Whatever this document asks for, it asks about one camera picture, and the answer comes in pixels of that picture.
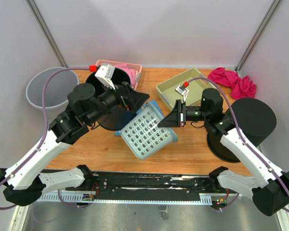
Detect large black ribbed bin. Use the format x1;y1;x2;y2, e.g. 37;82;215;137
207;98;276;163

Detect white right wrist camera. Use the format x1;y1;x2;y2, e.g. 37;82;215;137
175;81;189;102

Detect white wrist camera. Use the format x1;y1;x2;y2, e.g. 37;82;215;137
175;81;189;102
89;62;116;90

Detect magenta crumpled cloth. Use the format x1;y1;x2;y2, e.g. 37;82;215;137
208;67;257;100

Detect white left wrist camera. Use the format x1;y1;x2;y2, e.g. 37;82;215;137
89;62;116;90

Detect pale green perforated tray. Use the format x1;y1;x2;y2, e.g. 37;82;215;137
156;68;216;111

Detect slotted grey cable duct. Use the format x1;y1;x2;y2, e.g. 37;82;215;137
38;191;212;205

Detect dark navy round bin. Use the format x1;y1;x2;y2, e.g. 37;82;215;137
86;72;136;136

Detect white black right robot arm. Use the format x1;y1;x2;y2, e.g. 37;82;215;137
158;85;289;216

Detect left aluminium frame post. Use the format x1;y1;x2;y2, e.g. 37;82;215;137
26;0;68;67

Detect light pink cloth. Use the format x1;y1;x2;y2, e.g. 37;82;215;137
114;64;137;86

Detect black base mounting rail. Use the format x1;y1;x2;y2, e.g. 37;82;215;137
65;171;229;202

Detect light blue perforated basket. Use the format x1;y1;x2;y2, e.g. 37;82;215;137
121;102;178;160

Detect pink perforated basket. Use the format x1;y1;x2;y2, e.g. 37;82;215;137
96;60;142;90

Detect aluminium frame post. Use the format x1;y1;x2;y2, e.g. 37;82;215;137
234;0;283;73
26;0;68;67

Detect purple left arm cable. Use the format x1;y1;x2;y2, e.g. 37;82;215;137
0;66;92;223

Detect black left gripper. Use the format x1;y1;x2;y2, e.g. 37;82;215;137
86;77;150;125

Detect right aluminium frame post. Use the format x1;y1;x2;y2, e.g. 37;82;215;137
234;0;283;73

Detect blue cartoon cloth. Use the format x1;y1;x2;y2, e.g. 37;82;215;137
114;100;166;137

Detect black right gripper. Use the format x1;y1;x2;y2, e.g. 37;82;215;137
158;100;210;128

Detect grey round bin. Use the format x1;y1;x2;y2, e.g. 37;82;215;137
26;67;80;110

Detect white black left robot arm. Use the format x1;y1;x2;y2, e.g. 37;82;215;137
0;82;150;206

